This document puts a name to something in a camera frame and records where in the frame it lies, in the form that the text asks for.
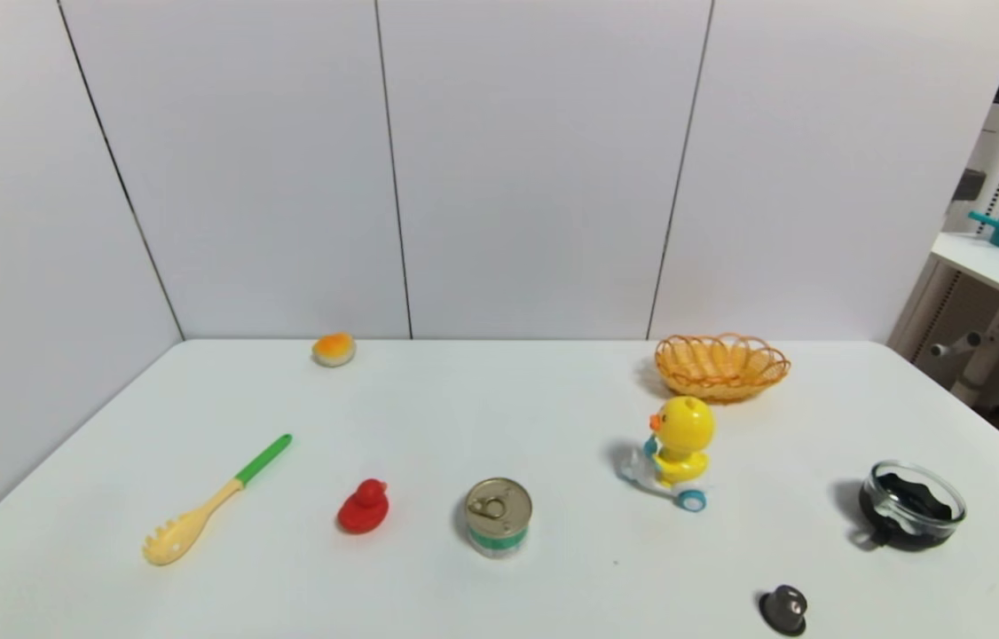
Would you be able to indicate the yellow duck toy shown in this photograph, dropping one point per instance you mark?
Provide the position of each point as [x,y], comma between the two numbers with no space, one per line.
[681,444]

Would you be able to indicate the yellow wicker basket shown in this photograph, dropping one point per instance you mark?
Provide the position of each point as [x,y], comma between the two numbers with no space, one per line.
[720,366]

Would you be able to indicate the orange topped bun toy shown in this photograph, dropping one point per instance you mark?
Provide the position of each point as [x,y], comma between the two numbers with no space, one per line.
[334,349]

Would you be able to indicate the tin can with pull tab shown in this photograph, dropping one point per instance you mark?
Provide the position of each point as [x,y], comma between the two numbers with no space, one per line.
[499,515]

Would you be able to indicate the red rubber duck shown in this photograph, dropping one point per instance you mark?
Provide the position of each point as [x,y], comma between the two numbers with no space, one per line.
[364,508]

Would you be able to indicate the small black knob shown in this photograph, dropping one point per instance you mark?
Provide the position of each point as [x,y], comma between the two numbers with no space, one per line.
[784,609]

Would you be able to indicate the glass bowl with black insert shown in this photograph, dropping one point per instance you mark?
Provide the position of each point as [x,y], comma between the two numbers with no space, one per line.
[911,506]

